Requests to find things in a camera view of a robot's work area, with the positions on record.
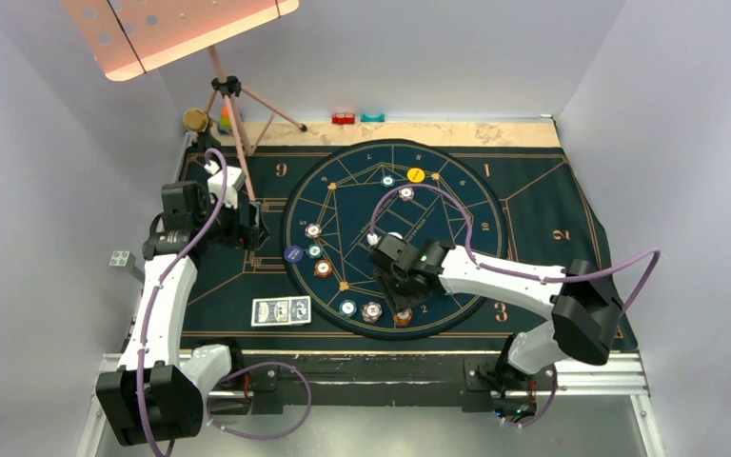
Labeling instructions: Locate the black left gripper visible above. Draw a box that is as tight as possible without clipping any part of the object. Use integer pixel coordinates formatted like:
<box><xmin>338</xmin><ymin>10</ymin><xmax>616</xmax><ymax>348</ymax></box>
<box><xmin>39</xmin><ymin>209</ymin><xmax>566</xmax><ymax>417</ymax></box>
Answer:
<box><xmin>192</xmin><ymin>189</ymin><xmax>267</xmax><ymax>250</ymax></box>

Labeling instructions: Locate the orange chip stack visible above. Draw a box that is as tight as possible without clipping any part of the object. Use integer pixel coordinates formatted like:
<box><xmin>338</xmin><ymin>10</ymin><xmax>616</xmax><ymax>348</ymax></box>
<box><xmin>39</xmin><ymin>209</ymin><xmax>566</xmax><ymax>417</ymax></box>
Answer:
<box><xmin>393</xmin><ymin>308</ymin><xmax>413</xmax><ymax>328</ymax></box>

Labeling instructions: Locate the green blue chip stack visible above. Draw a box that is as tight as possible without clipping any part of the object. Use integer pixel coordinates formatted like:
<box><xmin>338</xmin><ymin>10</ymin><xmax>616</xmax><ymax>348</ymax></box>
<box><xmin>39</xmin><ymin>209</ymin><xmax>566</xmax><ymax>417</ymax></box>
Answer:
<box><xmin>338</xmin><ymin>299</ymin><xmax>358</xmax><ymax>318</ymax></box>

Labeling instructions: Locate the green blue poker chip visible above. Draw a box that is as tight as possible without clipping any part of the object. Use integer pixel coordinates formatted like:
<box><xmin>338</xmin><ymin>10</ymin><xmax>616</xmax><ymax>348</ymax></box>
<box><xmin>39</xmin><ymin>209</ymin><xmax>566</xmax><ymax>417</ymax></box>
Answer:
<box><xmin>381</xmin><ymin>175</ymin><xmax>396</xmax><ymax>189</ymax></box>
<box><xmin>306</xmin><ymin>244</ymin><xmax>324</xmax><ymax>259</ymax></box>

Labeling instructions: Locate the orange poker chip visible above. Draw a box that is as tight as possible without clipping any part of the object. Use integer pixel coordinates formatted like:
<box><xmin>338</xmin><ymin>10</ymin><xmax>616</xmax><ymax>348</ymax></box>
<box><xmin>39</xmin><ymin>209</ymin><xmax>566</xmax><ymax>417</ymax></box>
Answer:
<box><xmin>314</xmin><ymin>260</ymin><xmax>333</xmax><ymax>278</ymax></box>

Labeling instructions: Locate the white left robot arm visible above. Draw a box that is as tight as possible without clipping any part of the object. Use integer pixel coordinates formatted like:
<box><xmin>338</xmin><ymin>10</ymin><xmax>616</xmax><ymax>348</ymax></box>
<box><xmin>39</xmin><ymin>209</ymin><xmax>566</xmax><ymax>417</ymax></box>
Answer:
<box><xmin>95</xmin><ymin>176</ymin><xmax>269</xmax><ymax>447</ymax></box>

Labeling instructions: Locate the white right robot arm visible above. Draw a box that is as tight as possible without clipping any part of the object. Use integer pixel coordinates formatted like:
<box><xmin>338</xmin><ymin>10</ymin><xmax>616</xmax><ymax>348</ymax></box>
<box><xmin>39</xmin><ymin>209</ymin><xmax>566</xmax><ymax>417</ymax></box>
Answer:
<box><xmin>367</xmin><ymin>234</ymin><xmax>623</xmax><ymax>392</ymax></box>

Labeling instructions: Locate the purple small blind button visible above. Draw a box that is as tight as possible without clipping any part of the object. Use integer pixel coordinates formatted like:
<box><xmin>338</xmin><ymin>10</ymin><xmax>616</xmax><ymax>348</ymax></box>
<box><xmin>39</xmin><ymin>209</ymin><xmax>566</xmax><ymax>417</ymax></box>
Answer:
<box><xmin>283</xmin><ymin>245</ymin><xmax>305</xmax><ymax>264</ymax></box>

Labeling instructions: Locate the dark green rectangular poker mat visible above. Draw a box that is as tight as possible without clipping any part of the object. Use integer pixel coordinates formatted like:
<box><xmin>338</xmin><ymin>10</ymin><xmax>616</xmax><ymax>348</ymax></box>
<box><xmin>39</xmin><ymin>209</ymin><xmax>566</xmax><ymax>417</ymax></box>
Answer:
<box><xmin>181</xmin><ymin>146</ymin><xmax>611</xmax><ymax>351</ymax></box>

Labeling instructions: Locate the round blue poker mat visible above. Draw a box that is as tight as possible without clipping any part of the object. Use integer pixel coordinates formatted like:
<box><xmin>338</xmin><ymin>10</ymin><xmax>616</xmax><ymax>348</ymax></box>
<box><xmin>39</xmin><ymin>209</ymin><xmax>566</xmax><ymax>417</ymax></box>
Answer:
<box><xmin>281</xmin><ymin>140</ymin><xmax>508</xmax><ymax>341</ymax></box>

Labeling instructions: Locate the blue playing card deck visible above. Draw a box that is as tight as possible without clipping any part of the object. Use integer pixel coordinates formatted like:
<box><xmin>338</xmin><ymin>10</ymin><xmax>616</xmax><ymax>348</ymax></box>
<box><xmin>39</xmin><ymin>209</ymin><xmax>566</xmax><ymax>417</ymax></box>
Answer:
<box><xmin>250</xmin><ymin>296</ymin><xmax>312</xmax><ymax>328</ymax></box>

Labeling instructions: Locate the colourful stacking toy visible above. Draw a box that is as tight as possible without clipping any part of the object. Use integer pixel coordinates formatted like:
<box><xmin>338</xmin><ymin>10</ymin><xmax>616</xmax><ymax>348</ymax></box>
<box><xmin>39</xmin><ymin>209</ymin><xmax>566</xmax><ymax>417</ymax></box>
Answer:
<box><xmin>217</xmin><ymin>106</ymin><xmax>233</xmax><ymax>135</ymax></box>

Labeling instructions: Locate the yellow big blind button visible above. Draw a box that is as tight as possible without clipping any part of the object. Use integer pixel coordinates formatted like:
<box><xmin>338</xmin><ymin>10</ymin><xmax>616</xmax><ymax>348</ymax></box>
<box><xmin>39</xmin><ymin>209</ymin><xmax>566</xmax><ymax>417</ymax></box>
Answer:
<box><xmin>406</xmin><ymin>168</ymin><xmax>426</xmax><ymax>184</ymax></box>

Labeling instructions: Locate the brass round knob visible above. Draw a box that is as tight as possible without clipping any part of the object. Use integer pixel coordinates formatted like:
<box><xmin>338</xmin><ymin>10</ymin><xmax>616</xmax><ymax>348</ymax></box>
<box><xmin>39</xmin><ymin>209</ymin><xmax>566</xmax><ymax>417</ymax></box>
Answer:
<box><xmin>182</xmin><ymin>108</ymin><xmax>211</xmax><ymax>133</ymax></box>

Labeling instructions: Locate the grey lego block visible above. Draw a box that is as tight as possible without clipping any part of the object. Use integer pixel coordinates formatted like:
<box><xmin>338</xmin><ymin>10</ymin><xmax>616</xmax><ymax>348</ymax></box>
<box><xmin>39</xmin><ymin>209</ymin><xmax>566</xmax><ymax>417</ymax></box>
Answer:
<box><xmin>109</xmin><ymin>250</ymin><xmax>134</xmax><ymax>268</ymax></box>

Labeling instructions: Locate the red toy block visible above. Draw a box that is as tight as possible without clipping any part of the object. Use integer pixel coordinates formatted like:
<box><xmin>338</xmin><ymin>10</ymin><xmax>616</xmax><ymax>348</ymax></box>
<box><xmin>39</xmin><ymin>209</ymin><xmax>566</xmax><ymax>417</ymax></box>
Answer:
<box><xmin>331</xmin><ymin>112</ymin><xmax>357</xmax><ymax>125</ymax></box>

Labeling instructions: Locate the teal toy block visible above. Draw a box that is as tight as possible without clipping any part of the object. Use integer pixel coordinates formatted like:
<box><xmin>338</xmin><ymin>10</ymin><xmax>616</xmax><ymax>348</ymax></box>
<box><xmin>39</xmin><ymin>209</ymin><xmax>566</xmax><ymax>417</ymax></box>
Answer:
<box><xmin>360</xmin><ymin>113</ymin><xmax>385</xmax><ymax>123</ymax></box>

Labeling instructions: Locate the pink music stand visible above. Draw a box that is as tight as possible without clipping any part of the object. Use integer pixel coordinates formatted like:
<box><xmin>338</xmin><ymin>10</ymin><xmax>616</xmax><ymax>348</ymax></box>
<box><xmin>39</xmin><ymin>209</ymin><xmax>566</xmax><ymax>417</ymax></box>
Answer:
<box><xmin>62</xmin><ymin>0</ymin><xmax>306</xmax><ymax>201</ymax></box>

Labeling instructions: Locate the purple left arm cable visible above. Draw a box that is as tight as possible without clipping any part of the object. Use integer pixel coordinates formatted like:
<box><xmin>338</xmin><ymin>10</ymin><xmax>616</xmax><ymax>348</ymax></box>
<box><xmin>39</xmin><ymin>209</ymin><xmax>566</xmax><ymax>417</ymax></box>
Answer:
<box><xmin>134</xmin><ymin>147</ymin><xmax>312</xmax><ymax>457</ymax></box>

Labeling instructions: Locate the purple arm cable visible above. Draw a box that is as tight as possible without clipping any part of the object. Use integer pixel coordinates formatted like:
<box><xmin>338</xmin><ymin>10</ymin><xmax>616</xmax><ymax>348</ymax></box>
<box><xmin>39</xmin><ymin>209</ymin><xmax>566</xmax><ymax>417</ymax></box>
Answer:
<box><xmin>134</xmin><ymin>147</ymin><xmax>312</xmax><ymax>457</ymax></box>
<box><xmin>367</xmin><ymin>183</ymin><xmax>662</xmax><ymax>429</ymax></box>

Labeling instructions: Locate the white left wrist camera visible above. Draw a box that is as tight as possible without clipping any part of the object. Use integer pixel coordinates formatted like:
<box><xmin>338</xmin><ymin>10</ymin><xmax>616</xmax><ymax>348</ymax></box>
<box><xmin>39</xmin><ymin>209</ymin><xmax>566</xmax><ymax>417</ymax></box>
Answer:
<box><xmin>204</xmin><ymin>161</ymin><xmax>247</xmax><ymax>209</ymax></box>

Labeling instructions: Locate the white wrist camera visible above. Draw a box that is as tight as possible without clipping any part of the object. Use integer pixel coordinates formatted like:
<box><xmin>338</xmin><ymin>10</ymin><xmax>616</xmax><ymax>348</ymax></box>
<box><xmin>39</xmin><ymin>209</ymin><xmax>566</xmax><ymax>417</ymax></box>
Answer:
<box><xmin>366</xmin><ymin>232</ymin><xmax>403</xmax><ymax>248</ymax></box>
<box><xmin>204</xmin><ymin>161</ymin><xmax>247</xmax><ymax>209</ymax></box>

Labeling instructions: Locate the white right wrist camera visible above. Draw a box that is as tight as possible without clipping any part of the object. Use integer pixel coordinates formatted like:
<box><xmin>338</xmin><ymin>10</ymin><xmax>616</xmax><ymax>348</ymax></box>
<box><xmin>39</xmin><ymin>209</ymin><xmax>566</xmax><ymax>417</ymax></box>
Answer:
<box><xmin>366</xmin><ymin>232</ymin><xmax>403</xmax><ymax>248</ymax></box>

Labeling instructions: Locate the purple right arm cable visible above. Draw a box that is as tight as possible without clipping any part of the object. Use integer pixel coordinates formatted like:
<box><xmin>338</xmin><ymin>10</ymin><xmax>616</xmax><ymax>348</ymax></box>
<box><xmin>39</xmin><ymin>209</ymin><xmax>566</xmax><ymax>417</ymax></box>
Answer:
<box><xmin>367</xmin><ymin>183</ymin><xmax>662</xmax><ymax>429</ymax></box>

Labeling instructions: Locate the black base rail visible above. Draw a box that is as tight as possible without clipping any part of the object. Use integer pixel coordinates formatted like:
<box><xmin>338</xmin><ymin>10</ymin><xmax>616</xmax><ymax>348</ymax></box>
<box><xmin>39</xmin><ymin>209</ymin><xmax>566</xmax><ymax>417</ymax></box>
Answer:
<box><xmin>204</xmin><ymin>352</ymin><xmax>559</xmax><ymax>418</ymax></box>

